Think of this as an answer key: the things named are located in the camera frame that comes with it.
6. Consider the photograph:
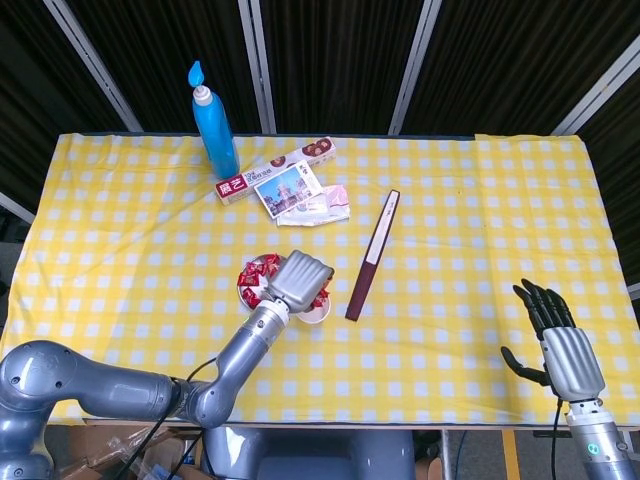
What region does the silver metal plate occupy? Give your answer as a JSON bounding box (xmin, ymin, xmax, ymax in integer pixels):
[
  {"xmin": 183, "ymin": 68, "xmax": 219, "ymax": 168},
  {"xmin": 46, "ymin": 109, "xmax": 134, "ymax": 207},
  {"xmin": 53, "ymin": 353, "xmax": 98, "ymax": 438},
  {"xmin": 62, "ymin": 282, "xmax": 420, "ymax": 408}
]
[{"xmin": 234, "ymin": 253, "xmax": 301, "ymax": 311}]

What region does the brown cardboard box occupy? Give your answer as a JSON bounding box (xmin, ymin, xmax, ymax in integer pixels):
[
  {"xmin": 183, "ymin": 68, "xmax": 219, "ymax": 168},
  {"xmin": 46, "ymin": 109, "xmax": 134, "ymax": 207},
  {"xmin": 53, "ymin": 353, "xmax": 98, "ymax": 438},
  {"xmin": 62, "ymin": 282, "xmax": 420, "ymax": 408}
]
[{"xmin": 47, "ymin": 424, "xmax": 201, "ymax": 480}]

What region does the white metal frame post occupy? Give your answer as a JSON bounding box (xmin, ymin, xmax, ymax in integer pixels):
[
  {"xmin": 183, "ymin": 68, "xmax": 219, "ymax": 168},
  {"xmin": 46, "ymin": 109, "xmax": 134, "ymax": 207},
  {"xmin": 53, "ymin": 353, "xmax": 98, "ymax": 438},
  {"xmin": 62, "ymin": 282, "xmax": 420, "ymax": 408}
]
[
  {"xmin": 237, "ymin": 0, "xmax": 278, "ymax": 135},
  {"xmin": 0, "ymin": 191, "xmax": 36, "ymax": 224},
  {"xmin": 388, "ymin": 0, "xmax": 444, "ymax": 135},
  {"xmin": 552, "ymin": 47, "xmax": 640, "ymax": 136},
  {"xmin": 42, "ymin": 0, "xmax": 145, "ymax": 134}
]

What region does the white pink plastic packet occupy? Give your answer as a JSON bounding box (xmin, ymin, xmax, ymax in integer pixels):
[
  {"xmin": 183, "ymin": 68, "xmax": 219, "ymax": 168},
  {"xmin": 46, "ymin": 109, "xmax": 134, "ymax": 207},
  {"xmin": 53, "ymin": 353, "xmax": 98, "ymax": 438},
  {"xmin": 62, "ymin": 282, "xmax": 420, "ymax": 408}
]
[{"xmin": 276, "ymin": 183, "xmax": 351, "ymax": 227}]

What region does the blue squeeze bottle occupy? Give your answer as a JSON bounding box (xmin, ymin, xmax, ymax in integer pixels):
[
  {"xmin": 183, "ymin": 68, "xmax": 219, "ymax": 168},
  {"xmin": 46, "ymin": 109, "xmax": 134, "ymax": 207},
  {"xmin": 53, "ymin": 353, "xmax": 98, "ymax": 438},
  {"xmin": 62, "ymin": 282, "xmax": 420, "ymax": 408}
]
[{"xmin": 187, "ymin": 60, "xmax": 240, "ymax": 180}]

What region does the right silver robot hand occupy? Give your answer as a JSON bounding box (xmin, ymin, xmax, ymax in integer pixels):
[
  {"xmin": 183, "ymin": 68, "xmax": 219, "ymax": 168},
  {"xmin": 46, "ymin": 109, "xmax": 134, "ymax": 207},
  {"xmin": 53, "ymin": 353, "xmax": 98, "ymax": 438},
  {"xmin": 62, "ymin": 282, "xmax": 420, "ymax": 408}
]
[{"xmin": 501, "ymin": 278, "xmax": 607, "ymax": 402}]

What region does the clear plastic bag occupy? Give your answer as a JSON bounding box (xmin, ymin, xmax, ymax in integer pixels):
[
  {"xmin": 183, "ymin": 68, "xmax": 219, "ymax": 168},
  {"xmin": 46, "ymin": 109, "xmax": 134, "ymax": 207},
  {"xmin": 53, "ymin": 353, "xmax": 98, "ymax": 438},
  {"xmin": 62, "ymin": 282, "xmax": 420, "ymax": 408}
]
[{"xmin": 102, "ymin": 434, "xmax": 151, "ymax": 480}]

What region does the long box with red label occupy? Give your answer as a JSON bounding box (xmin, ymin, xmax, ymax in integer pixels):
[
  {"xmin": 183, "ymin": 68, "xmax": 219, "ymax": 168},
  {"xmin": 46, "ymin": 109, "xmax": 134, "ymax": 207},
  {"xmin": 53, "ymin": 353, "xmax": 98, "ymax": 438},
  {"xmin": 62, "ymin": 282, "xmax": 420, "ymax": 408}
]
[{"xmin": 214, "ymin": 136, "xmax": 336, "ymax": 207}]

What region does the white paper cup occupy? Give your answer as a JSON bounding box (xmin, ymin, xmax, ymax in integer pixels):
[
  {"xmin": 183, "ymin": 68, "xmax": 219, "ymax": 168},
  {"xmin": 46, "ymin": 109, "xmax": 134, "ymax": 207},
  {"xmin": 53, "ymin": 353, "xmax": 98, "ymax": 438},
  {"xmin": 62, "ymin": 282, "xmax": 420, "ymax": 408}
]
[{"xmin": 298, "ymin": 299, "xmax": 332, "ymax": 325}]

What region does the building picture postcard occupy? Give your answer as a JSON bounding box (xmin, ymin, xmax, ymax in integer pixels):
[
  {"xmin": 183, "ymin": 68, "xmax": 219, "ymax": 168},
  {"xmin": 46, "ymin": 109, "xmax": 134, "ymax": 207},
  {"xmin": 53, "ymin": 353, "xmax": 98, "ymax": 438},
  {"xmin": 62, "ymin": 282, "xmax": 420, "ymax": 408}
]
[{"xmin": 253, "ymin": 163, "xmax": 325, "ymax": 219}]

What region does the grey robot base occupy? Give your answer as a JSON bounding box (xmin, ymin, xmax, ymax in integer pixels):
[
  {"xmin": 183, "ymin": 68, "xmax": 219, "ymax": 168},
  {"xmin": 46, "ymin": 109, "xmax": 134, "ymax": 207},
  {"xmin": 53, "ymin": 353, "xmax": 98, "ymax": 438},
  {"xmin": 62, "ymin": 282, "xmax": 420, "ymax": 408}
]
[{"xmin": 203, "ymin": 427, "xmax": 416, "ymax": 480}]

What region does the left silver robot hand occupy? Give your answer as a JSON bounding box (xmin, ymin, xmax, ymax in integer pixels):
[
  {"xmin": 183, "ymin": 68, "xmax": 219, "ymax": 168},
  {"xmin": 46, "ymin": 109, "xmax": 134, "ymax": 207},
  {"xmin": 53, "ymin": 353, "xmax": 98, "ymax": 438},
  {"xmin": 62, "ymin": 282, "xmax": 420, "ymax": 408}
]
[{"xmin": 267, "ymin": 249, "xmax": 336, "ymax": 316}]

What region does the metal table leg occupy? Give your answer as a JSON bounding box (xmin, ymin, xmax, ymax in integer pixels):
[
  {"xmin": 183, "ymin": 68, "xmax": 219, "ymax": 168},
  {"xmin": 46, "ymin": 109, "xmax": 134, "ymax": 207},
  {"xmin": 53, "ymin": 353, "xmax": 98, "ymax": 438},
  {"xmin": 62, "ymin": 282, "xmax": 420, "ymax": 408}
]
[{"xmin": 438, "ymin": 428, "xmax": 454, "ymax": 480}]

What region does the yellow checked tablecloth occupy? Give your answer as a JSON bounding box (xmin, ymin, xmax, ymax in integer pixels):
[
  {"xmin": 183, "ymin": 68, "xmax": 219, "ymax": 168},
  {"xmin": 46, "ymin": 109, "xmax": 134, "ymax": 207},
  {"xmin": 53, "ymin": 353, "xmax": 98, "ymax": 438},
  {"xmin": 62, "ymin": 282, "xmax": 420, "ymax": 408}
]
[{"xmin": 0, "ymin": 132, "xmax": 640, "ymax": 426}]

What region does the dark maroon long box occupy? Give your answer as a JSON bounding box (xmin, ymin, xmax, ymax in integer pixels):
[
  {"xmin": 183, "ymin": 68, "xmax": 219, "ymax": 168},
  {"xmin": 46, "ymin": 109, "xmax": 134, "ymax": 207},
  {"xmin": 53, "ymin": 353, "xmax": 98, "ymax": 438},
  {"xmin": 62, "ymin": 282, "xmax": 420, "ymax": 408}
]
[{"xmin": 344, "ymin": 189, "xmax": 402, "ymax": 322}]

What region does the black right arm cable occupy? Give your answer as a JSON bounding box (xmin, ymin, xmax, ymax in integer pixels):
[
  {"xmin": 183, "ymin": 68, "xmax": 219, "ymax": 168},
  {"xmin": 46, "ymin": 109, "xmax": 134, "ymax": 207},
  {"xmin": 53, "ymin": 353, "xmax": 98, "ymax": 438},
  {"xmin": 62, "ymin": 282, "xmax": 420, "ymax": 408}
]
[{"xmin": 548, "ymin": 397, "xmax": 564, "ymax": 480}]

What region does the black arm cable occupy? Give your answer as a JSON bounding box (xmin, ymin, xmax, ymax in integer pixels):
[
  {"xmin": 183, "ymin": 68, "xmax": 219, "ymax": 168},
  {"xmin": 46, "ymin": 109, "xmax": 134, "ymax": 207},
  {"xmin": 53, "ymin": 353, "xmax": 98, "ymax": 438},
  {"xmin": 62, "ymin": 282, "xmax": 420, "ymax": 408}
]
[
  {"xmin": 94, "ymin": 357, "xmax": 221, "ymax": 480},
  {"xmin": 548, "ymin": 397, "xmax": 564, "ymax": 480}
]

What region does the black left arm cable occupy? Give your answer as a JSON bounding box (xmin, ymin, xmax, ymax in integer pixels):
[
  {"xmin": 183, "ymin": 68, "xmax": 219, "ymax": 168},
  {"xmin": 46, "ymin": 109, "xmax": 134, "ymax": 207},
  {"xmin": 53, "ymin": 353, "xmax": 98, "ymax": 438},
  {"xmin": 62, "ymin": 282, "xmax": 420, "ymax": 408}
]
[{"xmin": 94, "ymin": 357, "xmax": 221, "ymax": 480}]

